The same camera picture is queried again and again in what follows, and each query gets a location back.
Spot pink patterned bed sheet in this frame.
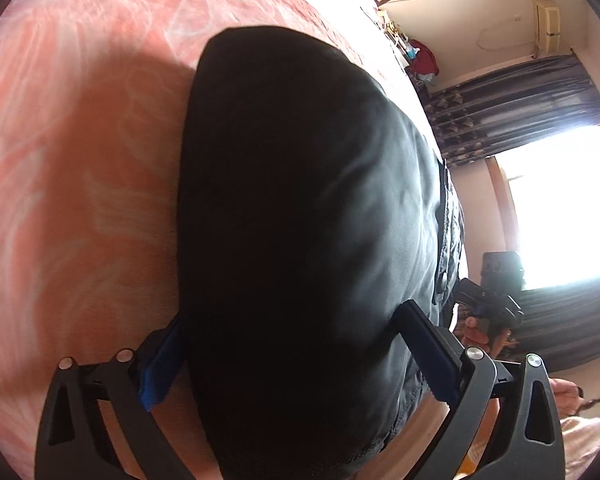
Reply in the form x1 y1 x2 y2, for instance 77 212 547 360
0 0 431 480

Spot bright window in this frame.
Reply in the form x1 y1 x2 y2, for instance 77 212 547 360
494 124 600 292

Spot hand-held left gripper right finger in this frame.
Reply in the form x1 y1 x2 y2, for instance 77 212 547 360
380 299 567 480

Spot red cloth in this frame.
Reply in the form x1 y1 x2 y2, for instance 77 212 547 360
409 38 442 77

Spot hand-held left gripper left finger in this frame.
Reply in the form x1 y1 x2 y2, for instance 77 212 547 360
34 311 197 480

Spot black pants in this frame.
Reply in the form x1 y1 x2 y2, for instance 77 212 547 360
176 25 468 480

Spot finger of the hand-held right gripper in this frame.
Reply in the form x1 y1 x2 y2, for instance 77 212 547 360
457 278 488 318
484 291 526 332

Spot wall air conditioner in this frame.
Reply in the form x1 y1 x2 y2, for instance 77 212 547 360
531 0 564 57

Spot person's right hand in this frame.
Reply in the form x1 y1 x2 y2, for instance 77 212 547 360
463 316 514 357

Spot bedside clutter pile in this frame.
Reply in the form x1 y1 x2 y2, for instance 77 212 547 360
380 15 417 62

